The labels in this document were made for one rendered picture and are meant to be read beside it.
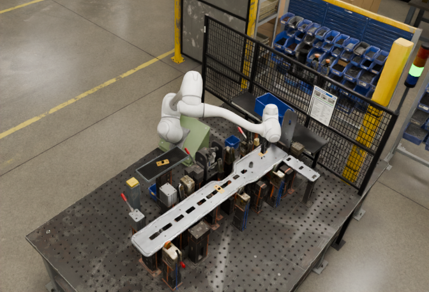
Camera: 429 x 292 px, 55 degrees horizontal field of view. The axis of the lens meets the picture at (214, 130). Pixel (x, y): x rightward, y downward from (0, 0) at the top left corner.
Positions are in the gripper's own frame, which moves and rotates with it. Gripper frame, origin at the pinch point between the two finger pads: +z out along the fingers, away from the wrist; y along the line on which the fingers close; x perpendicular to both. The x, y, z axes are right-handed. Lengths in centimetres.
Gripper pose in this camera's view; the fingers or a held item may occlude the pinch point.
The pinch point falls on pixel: (263, 149)
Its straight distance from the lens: 314.7
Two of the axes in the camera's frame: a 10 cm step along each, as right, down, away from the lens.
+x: 7.1, -4.3, 5.5
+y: 7.0, 5.0, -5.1
